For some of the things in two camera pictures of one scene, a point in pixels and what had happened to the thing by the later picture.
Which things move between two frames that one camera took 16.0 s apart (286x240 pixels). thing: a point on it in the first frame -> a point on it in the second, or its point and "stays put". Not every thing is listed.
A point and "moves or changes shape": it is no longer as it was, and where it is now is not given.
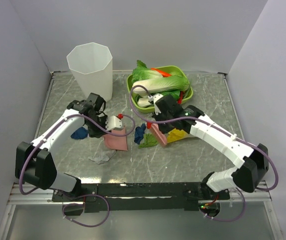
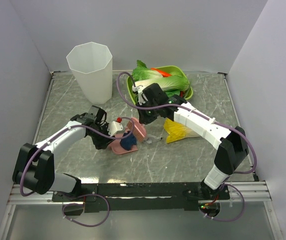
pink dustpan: (116, 142) moves or changes shape
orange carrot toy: (162, 73) stays put
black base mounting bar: (136, 197) stays put
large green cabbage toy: (145, 87) stays put
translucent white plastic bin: (91, 65) stays put
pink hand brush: (160, 136) -> (139, 130)
